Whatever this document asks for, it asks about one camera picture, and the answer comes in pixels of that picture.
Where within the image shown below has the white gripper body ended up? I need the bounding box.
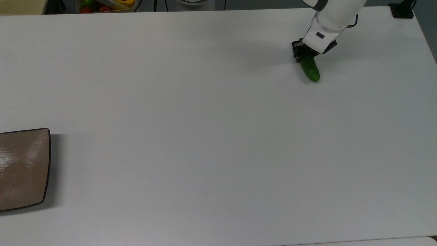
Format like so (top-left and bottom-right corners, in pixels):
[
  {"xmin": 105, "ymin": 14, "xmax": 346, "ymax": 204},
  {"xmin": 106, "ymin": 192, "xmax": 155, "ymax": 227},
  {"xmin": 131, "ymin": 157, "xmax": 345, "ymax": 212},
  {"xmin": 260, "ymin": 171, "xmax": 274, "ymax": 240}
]
[{"xmin": 302, "ymin": 20, "xmax": 348, "ymax": 55}]

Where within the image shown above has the green cucumber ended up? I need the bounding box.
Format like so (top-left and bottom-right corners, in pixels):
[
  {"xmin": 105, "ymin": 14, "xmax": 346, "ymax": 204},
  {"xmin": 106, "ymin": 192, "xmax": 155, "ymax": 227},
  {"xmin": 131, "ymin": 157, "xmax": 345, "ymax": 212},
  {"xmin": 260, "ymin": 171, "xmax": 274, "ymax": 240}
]
[{"xmin": 298, "ymin": 38, "xmax": 321, "ymax": 83}]

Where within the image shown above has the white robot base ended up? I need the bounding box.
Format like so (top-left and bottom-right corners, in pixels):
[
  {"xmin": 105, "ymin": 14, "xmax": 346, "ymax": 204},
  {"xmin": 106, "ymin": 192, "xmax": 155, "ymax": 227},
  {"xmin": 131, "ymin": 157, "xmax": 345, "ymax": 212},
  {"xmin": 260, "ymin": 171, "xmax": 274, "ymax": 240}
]
[{"xmin": 175, "ymin": 0, "xmax": 216, "ymax": 7}]

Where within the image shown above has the square brown ceramic plate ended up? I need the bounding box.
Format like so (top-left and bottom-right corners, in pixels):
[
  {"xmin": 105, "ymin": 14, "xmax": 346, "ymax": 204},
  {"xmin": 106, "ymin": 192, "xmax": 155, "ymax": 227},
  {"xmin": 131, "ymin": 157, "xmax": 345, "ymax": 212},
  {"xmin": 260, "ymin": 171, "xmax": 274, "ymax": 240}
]
[{"xmin": 0, "ymin": 128, "xmax": 52, "ymax": 212}]

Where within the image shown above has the black table clamp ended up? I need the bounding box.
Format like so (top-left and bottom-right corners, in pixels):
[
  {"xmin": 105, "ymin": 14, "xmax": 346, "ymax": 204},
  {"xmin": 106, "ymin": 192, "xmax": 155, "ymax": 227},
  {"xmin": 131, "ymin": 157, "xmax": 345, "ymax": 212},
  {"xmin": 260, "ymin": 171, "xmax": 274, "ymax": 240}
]
[{"xmin": 389, "ymin": 0, "xmax": 415, "ymax": 19}]

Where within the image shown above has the box of toy vegetables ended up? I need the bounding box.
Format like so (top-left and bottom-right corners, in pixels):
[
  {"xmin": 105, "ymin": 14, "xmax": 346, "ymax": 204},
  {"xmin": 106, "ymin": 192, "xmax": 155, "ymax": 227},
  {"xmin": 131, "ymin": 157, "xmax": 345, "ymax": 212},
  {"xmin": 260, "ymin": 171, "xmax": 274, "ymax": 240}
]
[{"xmin": 75, "ymin": 0, "xmax": 137, "ymax": 14}]

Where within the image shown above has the light wooden desk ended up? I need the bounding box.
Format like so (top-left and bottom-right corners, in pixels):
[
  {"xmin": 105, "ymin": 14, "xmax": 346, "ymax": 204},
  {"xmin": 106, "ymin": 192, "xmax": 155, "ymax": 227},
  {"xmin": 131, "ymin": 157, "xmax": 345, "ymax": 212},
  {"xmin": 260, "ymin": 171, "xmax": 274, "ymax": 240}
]
[{"xmin": 0, "ymin": 0, "xmax": 47, "ymax": 16}]

